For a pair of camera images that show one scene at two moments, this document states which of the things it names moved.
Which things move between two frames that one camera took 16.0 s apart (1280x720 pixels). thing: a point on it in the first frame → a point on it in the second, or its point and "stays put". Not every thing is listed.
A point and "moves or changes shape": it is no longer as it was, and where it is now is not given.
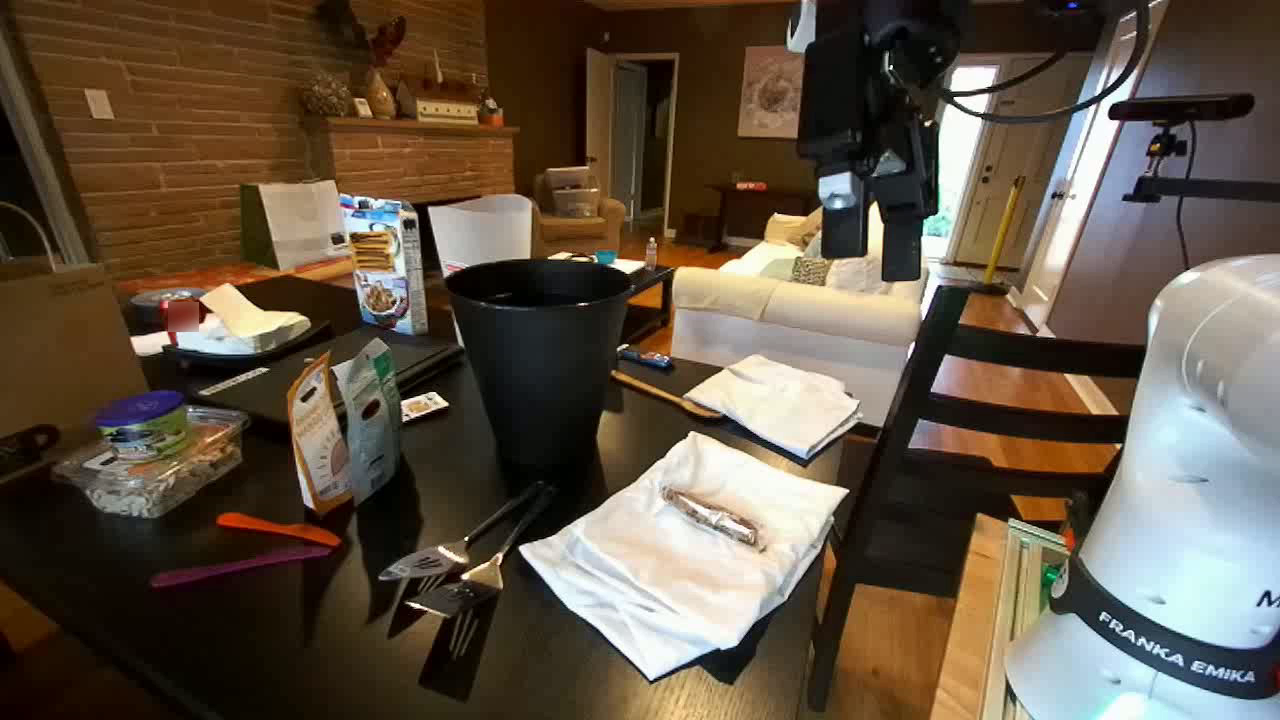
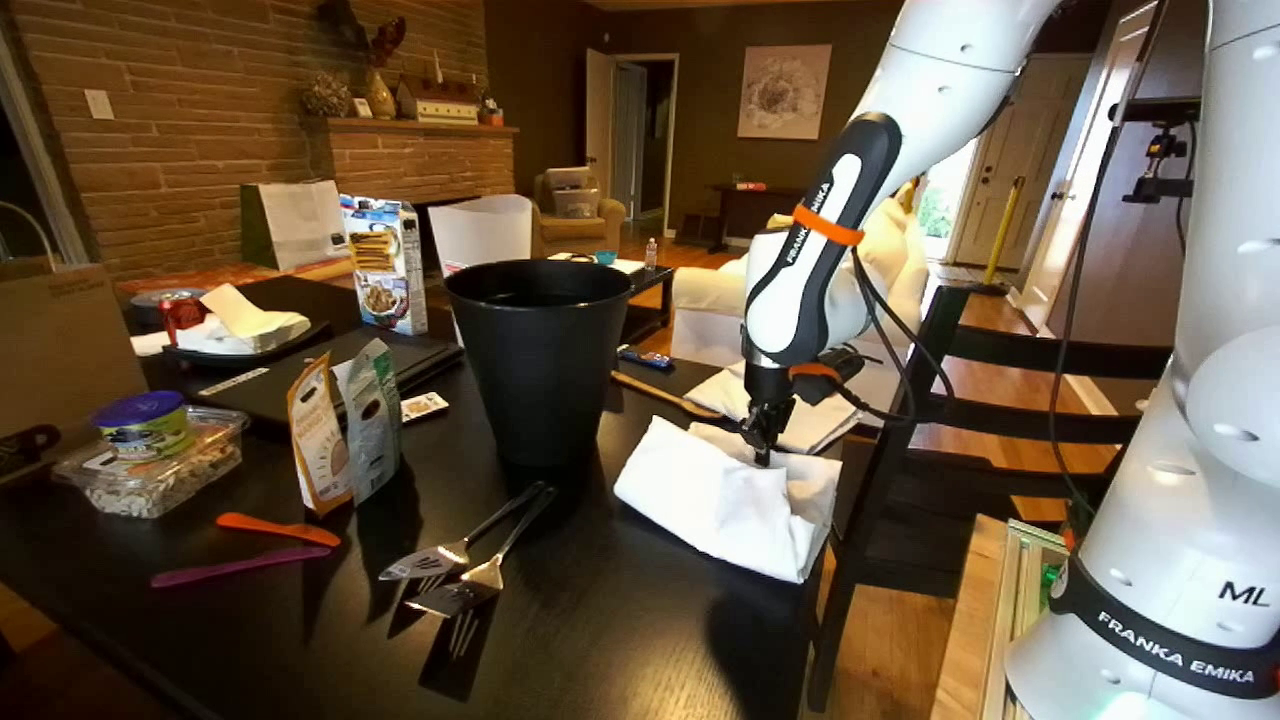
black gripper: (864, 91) → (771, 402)
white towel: (690, 555) moves or changes shape
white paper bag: (289, 220) stays put
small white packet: (423, 404) stays put
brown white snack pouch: (318, 436) stays put
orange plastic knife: (276, 525) stays put
